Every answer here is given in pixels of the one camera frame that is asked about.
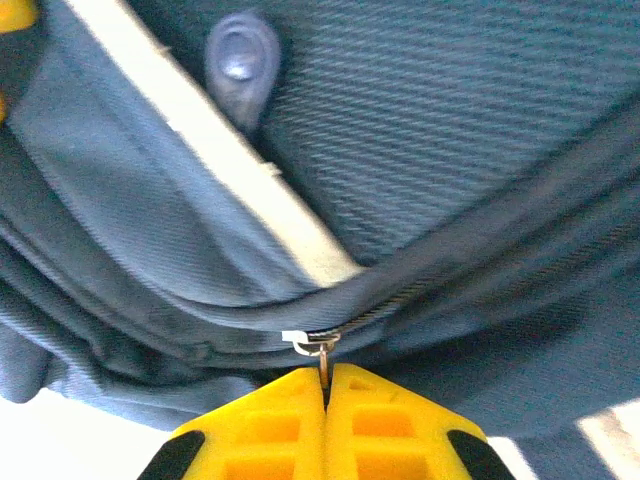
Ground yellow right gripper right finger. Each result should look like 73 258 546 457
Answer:
324 362 517 480

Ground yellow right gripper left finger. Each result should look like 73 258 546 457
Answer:
137 367 329 480

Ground navy blue backpack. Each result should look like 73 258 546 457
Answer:
0 0 640 442

